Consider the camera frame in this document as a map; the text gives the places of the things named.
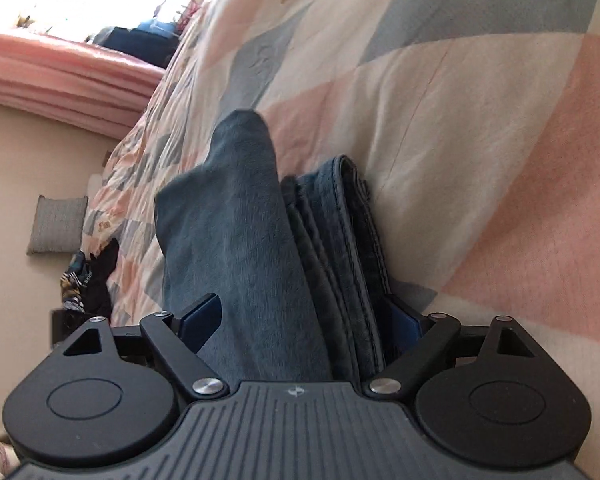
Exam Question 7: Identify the pink curtain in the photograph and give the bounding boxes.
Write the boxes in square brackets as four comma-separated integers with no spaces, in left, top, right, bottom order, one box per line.
[0,30,166,136]

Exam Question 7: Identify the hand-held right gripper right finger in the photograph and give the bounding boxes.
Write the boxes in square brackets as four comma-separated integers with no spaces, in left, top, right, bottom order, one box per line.
[364,296,540,401]

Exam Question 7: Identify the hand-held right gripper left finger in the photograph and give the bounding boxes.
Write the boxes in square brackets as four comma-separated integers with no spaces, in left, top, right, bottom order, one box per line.
[60,292,229,401]

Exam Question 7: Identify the dark striped garment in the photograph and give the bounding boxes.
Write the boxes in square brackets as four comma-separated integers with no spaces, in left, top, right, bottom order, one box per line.
[60,252,98,313]

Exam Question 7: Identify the grey pillow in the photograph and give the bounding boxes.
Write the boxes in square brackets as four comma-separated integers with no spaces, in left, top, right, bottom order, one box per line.
[26,195,89,256]

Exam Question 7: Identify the faded blue denim pants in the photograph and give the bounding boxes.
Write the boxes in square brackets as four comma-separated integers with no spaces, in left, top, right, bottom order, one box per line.
[154,109,393,386]

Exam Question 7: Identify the patterned pink grey quilt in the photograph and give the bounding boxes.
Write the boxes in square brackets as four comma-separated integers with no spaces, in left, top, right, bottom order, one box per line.
[82,0,600,480]

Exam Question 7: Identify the dark things by window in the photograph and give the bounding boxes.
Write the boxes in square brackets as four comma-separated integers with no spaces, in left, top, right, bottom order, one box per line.
[87,0,201,68]

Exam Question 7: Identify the black garment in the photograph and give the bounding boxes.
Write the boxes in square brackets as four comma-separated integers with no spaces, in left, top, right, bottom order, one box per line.
[65,237,121,331]

